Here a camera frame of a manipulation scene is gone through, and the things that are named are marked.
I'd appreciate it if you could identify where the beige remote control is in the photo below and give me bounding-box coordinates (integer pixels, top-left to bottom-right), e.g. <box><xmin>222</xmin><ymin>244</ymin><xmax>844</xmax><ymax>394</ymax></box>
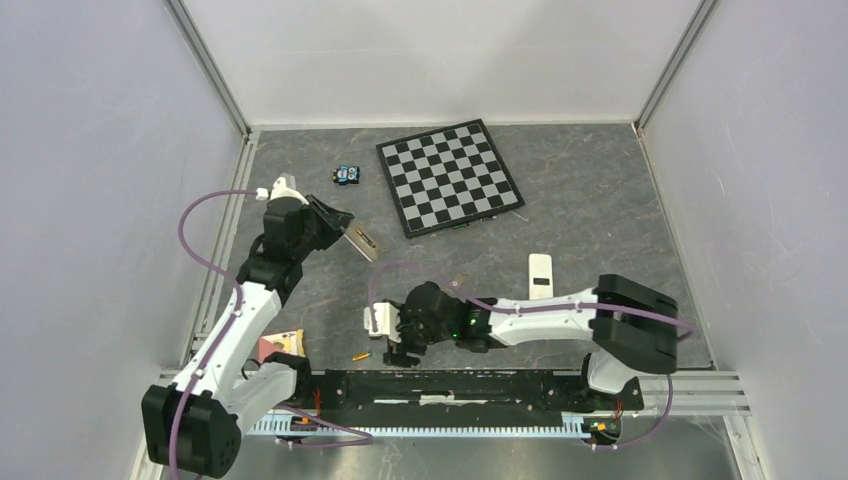
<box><xmin>343</xmin><ymin>223</ymin><xmax>379</xmax><ymax>262</ymax></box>

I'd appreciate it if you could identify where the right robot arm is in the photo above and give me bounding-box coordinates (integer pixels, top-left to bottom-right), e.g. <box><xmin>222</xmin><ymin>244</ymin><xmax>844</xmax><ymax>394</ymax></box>
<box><xmin>363</xmin><ymin>274</ymin><xmax>682</xmax><ymax>408</ymax></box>

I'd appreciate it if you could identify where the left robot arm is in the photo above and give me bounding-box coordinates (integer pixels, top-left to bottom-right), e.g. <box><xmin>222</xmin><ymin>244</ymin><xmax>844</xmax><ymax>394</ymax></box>
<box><xmin>141</xmin><ymin>193</ymin><xmax>355</xmax><ymax>479</ymax></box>

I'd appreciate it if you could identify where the white remote control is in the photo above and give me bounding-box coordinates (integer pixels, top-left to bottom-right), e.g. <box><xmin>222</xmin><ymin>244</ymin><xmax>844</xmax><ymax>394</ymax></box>
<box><xmin>528</xmin><ymin>253</ymin><xmax>554</xmax><ymax>300</ymax></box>

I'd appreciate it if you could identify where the small blue owl toy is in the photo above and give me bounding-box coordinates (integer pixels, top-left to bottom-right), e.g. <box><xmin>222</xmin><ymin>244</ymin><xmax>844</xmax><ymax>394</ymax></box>
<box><xmin>332</xmin><ymin>165</ymin><xmax>361</xmax><ymax>185</ymax></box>

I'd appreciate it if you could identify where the pink orange card box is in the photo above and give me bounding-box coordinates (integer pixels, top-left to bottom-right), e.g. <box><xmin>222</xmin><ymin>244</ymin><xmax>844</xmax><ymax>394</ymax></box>
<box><xmin>257</xmin><ymin>329</ymin><xmax>306</xmax><ymax>363</ymax></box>

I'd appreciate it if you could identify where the black white checkerboard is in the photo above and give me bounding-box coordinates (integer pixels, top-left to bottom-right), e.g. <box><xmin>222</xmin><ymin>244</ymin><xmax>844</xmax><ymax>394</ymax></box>
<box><xmin>376</xmin><ymin>119</ymin><xmax>525</xmax><ymax>239</ymax></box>

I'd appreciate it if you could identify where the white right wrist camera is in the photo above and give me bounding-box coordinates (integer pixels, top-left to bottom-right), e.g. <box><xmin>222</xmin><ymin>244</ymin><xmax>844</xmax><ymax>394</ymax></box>
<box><xmin>363</xmin><ymin>302</ymin><xmax>398</xmax><ymax>341</ymax></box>

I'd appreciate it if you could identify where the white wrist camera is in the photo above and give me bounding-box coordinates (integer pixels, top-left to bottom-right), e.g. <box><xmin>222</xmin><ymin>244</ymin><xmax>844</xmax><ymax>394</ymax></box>
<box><xmin>255</xmin><ymin>174</ymin><xmax>309</xmax><ymax>205</ymax></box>
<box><xmin>363</xmin><ymin>302</ymin><xmax>398</xmax><ymax>341</ymax></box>

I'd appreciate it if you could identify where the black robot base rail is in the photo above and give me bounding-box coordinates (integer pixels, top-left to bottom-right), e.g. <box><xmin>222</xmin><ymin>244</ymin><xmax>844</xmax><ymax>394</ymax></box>
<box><xmin>288</xmin><ymin>369</ymin><xmax>644</xmax><ymax>428</ymax></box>

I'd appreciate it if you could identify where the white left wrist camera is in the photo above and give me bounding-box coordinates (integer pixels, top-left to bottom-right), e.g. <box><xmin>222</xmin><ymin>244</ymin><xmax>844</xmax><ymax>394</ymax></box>
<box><xmin>255</xmin><ymin>174</ymin><xmax>309</xmax><ymax>205</ymax></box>

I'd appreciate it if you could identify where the white cable duct strip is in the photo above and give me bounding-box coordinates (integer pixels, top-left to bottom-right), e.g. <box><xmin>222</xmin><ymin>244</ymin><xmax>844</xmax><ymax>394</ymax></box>
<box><xmin>246</xmin><ymin>411</ymin><xmax>620</xmax><ymax>440</ymax></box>

